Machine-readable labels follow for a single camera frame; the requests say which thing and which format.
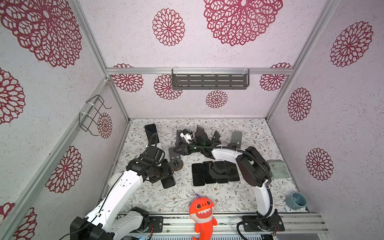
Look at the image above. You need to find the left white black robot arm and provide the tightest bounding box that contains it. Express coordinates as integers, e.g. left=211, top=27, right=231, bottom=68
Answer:
left=68, top=145, right=173, bottom=240

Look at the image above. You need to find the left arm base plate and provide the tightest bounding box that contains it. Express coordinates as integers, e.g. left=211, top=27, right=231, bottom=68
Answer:
left=131, top=216, right=164, bottom=234

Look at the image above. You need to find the black round stand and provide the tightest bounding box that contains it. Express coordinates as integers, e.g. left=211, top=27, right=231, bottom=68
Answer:
left=212, top=131, right=221, bottom=142

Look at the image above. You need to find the red shark plush toy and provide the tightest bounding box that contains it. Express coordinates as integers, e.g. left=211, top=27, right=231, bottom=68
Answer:
left=189, top=194, right=218, bottom=240

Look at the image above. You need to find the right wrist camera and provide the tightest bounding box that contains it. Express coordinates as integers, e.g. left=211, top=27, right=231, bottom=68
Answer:
left=180, top=129, right=194, bottom=144

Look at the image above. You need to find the white block phone stand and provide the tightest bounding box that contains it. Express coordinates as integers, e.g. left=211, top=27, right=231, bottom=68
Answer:
left=154, top=140, right=164, bottom=150

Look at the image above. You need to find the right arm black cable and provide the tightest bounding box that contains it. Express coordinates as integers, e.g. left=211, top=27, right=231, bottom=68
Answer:
left=178, top=131, right=275, bottom=240

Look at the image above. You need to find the black wire wall rack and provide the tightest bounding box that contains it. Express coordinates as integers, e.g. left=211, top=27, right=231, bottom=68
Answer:
left=78, top=95, right=113, bottom=139

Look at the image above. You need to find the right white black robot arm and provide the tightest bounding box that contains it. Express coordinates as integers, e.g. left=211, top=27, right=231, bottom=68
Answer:
left=175, top=129, right=275, bottom=221

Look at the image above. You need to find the teal ceramic cup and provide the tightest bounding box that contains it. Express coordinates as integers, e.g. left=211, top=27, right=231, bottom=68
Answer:
left=285, top=192, right=308, bottom=210

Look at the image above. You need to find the grey wall shelf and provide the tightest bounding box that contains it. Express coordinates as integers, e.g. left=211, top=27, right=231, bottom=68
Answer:
left=171, top=69, right=250, bottom=90

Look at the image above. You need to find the wooden round stand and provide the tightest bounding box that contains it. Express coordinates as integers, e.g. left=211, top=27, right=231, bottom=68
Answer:
left=228, top=131, right=243, bottom=149
left=169, top=147, right=184, bottom=172

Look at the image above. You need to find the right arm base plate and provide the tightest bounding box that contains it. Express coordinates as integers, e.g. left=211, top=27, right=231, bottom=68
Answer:
left=242, top=210, right=285, bottom=232

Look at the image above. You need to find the grey green square object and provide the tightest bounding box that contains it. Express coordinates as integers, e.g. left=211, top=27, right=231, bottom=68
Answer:
left=267, top=160, right=291, bottom=179

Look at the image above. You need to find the blue phone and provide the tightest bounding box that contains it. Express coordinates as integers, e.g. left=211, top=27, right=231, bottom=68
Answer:
left=224, top=161, right=240, bottom=182

